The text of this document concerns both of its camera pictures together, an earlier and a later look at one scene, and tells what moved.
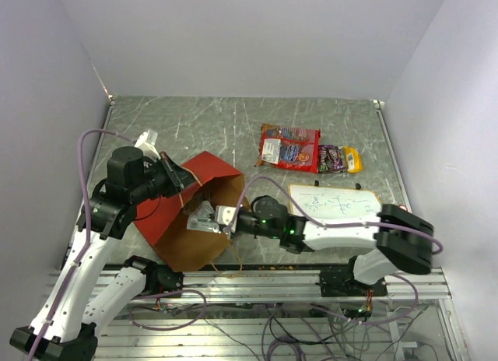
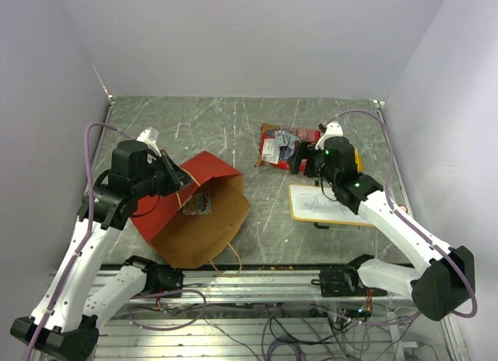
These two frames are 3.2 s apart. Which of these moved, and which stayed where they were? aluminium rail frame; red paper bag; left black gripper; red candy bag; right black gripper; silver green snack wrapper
Moved: right black gripper; silver green snack wrapper
Stayed: left black gripper; red paper bag; aluminium rail frame; red candy bag
